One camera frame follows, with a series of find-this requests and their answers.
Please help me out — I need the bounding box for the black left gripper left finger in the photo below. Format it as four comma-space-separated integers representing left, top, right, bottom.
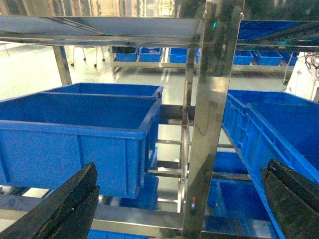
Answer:
0, 162, 100, 239

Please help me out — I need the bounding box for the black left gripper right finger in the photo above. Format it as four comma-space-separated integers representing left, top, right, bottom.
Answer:
261, 159, 319, 239

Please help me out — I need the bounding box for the blue bin lower right shelf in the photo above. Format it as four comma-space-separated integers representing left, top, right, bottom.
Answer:
207, 151, 270, 221

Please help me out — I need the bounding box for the blue bin shelf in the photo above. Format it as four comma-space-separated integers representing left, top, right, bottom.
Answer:
207, 151, 270, 221
45, 83, 164, 98
222, 90, 319, 239
0, 93, 161, 199

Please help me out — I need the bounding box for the blue bin front left shelf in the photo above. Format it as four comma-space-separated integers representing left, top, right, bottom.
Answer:
0, 93, 161, 199

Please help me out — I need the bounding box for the blue bin rear left shelf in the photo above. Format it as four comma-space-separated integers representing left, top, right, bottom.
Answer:
45, 83, 164, 98

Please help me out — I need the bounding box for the stainless steel shelf frame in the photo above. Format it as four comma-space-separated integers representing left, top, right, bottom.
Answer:
0, 0, 319, 239

